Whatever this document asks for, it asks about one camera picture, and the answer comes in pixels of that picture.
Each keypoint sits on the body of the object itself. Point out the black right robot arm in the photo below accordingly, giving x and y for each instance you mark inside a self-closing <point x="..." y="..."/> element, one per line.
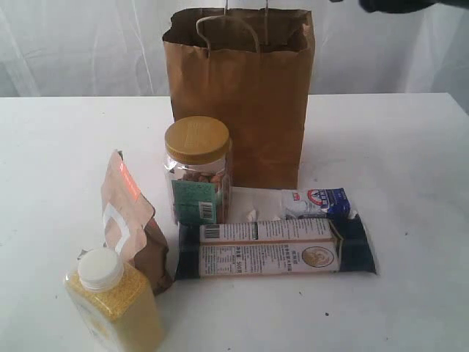
<point x="407" y="6"/>

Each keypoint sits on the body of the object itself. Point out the yellow millet bottle white cap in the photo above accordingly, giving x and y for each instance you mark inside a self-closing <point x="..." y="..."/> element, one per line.
<point x="116" y="302"/>

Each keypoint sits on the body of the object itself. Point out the brown paper shopping bag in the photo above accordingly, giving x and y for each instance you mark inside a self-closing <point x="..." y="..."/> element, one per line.
<point x="250" y="69"/>

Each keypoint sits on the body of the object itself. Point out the clear jar gold lid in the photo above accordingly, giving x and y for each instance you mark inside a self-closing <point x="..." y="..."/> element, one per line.
<point x="198" y="170"/>

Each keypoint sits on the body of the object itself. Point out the long noodle package dark ends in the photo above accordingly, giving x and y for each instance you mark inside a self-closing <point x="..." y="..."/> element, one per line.
<point x="268" y="248"/>

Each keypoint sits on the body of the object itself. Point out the white blue salt packet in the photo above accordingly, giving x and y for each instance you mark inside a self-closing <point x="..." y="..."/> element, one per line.
<point x="317" y="203"/>

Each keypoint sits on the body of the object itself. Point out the small torn plastic scrap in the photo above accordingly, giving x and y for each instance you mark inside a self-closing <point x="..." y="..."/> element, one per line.
<point x="83" y="253"/>

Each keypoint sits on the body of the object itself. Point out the white backdrop curtain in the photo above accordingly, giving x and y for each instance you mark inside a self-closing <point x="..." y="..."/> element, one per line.
<point x="75" y="48"/>

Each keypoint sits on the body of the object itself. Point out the kraft stand-up coffee pouch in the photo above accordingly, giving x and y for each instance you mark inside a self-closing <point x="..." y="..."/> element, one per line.
<point x="130" y="228"/>

